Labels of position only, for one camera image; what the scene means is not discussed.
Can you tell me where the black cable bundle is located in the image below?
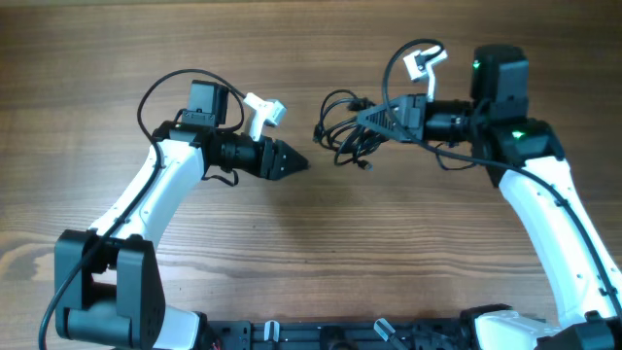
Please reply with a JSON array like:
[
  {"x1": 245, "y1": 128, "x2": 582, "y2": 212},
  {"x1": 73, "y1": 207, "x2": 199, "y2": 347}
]
[{"x1": 312, "y1": 88, "x2": 390, "y2": 172}]

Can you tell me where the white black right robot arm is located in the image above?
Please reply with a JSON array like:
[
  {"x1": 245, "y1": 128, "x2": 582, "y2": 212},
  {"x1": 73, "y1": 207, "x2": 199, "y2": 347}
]
[{"x1": 356, "y1": 44, "x2": 621, "y2": 349}]

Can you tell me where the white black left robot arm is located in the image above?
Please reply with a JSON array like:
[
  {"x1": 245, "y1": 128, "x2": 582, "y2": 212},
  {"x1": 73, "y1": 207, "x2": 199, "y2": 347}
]
[{"x1": 40, "y1": 81, "x2": 308, "y2": 349}]

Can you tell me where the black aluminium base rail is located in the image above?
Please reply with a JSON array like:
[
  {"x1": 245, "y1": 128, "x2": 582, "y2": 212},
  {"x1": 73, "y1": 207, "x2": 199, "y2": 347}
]
[{"x1": 193, "y1": 318, "x2": 484, "y2": 350}]

